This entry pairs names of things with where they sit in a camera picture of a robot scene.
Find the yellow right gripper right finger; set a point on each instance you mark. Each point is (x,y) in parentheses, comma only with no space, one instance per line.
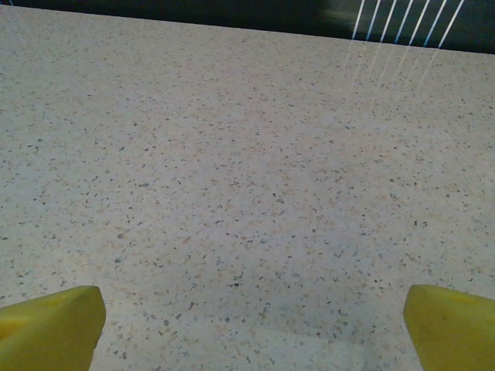
(456,332)

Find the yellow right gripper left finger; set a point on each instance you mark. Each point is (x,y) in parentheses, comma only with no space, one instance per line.
(46,332)

